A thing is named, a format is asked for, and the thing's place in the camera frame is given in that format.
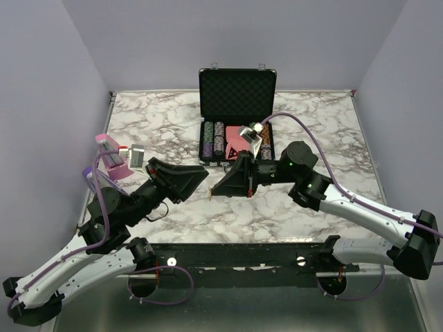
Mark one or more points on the grey poker chip stack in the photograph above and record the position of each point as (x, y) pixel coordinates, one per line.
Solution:
(218, 140)

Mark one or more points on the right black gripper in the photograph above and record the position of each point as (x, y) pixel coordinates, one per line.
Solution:
(241, 179)

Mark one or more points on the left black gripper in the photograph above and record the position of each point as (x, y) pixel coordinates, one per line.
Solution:
(178, 182)

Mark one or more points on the pink playing card deck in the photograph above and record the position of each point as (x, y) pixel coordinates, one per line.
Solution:
(234, 140)

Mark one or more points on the purple metronome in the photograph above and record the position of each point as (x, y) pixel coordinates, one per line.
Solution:
(103, 180)

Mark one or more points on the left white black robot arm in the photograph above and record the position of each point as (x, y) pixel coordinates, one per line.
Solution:
(103, 247)

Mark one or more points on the pink metronome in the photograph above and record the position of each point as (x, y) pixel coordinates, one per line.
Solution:
(115, 165)

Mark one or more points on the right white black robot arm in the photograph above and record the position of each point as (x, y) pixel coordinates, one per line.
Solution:
(410, 241)

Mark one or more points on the purple poker chip stack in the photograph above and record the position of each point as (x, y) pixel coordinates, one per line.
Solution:
(207, 151)

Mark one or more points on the orange poker chip stack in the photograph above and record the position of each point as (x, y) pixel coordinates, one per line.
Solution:
(265, 135)

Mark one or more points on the green poker chip stack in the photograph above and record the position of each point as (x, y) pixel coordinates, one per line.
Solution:
(208, 132)

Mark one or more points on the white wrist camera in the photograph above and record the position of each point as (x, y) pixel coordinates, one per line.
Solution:
(252, 136)
(135, 161)

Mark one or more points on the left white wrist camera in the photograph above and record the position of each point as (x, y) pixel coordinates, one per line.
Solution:
(135, 161)

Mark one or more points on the black poker chip case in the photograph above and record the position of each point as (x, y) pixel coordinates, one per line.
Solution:
(236, 97)

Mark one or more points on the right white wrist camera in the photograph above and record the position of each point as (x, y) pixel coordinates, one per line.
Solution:
(252, 136)

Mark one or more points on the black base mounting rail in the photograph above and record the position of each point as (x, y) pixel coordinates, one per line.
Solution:
(242, 265)

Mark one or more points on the black triangle dealer button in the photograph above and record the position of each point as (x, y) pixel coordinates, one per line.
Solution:
(232, 154)

